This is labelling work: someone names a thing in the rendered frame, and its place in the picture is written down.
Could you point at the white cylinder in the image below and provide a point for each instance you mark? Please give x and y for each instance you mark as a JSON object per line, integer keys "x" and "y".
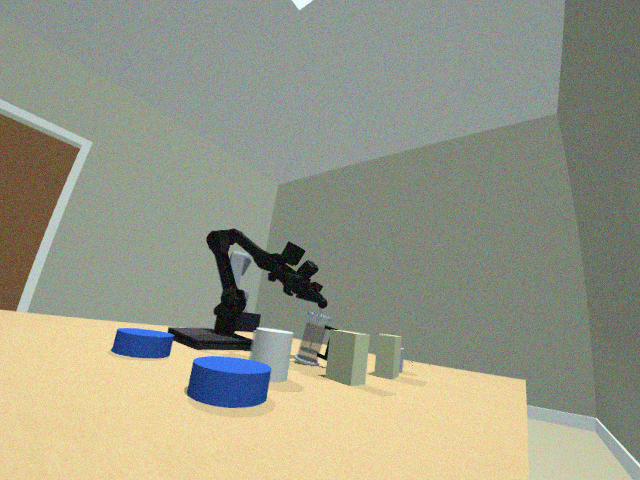
{"x": 273, "y": 348}

